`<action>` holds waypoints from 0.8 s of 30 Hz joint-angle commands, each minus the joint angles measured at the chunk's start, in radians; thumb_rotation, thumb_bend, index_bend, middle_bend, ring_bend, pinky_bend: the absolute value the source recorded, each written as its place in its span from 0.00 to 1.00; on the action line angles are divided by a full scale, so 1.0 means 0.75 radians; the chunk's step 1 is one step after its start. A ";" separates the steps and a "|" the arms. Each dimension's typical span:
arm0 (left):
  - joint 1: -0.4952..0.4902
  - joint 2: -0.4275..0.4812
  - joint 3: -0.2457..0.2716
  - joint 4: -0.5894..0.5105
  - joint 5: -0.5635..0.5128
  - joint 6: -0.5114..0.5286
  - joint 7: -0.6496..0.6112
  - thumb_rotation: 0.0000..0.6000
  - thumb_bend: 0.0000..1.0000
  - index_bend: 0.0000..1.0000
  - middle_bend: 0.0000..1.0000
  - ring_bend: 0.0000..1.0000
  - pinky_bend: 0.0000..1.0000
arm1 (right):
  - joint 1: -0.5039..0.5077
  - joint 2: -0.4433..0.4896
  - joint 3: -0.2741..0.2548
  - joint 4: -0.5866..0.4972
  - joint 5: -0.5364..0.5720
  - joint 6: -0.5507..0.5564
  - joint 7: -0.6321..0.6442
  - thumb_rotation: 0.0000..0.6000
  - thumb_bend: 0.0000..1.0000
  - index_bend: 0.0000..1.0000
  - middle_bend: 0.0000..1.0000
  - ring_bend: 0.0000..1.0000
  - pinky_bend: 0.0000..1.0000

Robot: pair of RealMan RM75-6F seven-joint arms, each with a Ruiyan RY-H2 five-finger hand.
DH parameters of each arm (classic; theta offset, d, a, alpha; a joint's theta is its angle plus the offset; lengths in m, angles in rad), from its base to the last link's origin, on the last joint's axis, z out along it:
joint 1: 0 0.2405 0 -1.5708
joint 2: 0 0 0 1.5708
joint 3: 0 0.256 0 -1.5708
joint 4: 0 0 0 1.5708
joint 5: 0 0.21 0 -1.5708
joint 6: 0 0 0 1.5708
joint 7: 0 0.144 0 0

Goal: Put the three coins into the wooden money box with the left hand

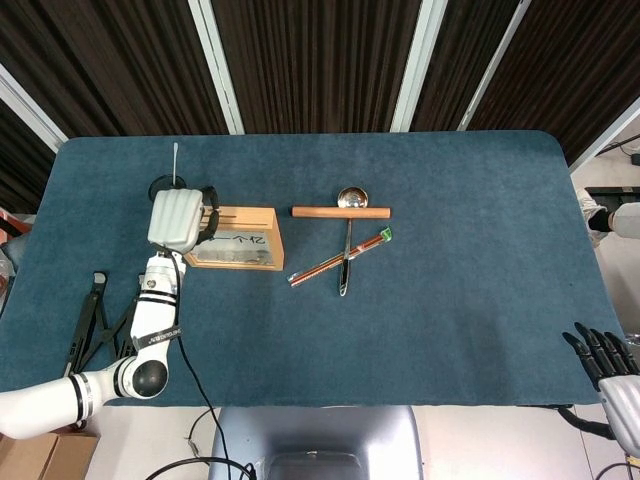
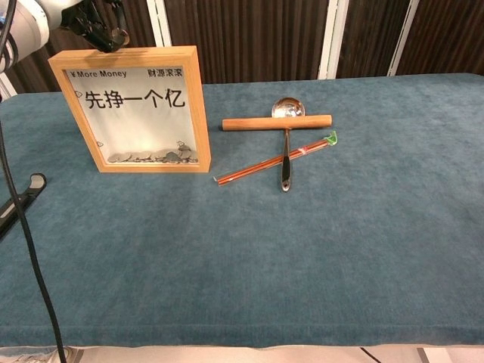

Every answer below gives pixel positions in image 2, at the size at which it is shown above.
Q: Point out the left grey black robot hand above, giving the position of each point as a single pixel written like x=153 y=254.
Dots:
x=94 y=22

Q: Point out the wooden rolling pin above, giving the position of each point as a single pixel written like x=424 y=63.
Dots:
x=264 y=123

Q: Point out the stainless steel ladle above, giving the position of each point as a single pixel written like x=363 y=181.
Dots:
x=287 y=107

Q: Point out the red chopsticks in plastic sleeve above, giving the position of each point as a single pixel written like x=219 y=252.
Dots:
x=249 y=172

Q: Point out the blue table cloth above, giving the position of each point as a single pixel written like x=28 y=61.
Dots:
x=302 y=246

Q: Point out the white partition post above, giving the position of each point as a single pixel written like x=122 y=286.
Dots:
x=402 y=38
x=160 y=26
x=5 y=89
x=332 y=38

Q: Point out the wooden frame money box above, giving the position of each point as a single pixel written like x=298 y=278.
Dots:
x=128 y=125

